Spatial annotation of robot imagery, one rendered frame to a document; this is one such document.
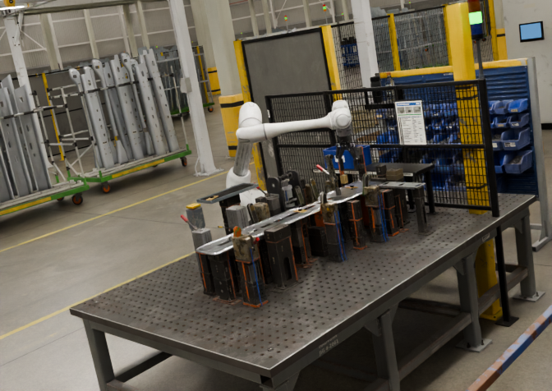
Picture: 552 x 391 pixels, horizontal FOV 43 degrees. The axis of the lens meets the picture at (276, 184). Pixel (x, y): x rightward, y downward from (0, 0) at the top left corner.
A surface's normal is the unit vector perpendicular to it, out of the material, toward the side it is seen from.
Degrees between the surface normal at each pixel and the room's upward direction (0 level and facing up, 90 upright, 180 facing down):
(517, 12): 90
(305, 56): 89
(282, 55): 89
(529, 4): 90
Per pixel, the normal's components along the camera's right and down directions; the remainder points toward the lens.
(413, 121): -0.71, 0.26
